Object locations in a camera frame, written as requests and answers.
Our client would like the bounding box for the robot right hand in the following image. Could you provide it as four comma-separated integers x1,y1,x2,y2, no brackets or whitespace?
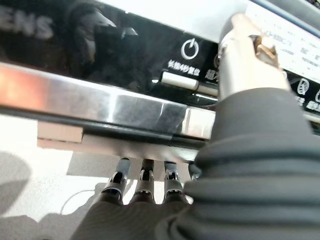
69,13,320,240

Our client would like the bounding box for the black dishwasher with door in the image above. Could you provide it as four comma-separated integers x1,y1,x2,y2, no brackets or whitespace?
0,0,320,161

